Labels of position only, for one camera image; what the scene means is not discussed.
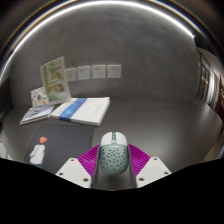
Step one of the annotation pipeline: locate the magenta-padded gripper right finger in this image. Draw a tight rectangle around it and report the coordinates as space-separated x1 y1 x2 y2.
127 143 173 189

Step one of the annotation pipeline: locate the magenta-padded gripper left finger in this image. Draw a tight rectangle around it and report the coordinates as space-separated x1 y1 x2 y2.
55 143 102 189

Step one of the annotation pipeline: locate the dark mouse pad cartoon print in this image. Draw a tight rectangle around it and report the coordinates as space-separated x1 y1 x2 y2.
24 123 95 175

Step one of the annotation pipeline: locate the white and green perforated mouse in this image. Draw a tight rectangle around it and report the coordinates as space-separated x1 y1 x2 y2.
98 131 131 177

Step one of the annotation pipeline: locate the white book with blue band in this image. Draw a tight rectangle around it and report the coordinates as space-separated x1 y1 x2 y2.
49 96 111 127

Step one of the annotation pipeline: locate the striped grey booklet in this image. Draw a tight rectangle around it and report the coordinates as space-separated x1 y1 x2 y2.
18 103 55 127

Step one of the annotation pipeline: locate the small illustrated card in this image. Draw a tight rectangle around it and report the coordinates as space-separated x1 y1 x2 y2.
30 86 50 109

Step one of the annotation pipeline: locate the green and white standing brochure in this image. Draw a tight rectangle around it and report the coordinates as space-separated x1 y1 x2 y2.
39 55 72 105

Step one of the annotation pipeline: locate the long ceiling light strip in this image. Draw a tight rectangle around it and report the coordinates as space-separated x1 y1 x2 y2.
0 0 196 81

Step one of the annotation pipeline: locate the white paper sheet on wall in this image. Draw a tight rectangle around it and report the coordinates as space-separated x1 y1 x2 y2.
91 64 107 80
106 63 123 80
76 65 92 81
65 67 78 83

